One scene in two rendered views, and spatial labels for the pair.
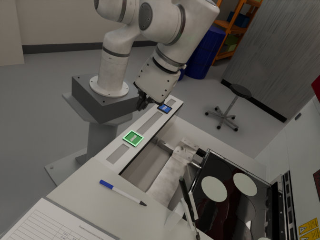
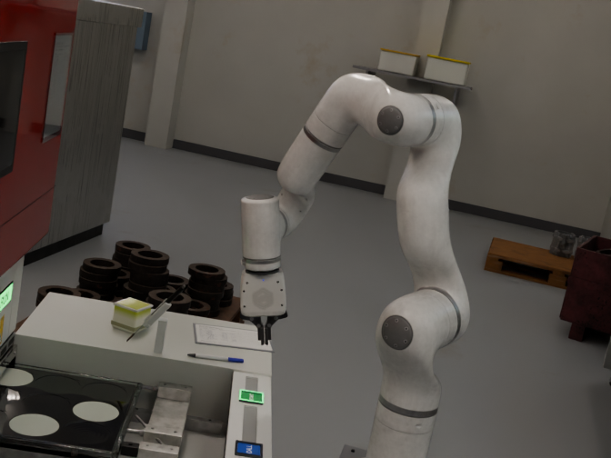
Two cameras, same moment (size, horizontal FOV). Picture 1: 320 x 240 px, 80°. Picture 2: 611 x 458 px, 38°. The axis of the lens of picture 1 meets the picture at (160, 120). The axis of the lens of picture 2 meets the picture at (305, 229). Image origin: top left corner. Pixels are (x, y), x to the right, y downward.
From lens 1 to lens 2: 239 cm
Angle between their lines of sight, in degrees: 127
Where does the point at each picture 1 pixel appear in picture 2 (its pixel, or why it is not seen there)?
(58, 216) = (249, 345)
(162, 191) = (169, 408)
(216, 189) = (92, 410)
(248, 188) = (27, 421)
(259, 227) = (21, 391)
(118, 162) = (243, 378)
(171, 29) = not seen: hidden behind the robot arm
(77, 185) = (257, 359)
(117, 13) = not seen: hidden behind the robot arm
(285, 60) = not seen: outside the picture
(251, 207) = (29, 403)
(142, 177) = (204, 445)
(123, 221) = (200, 349)
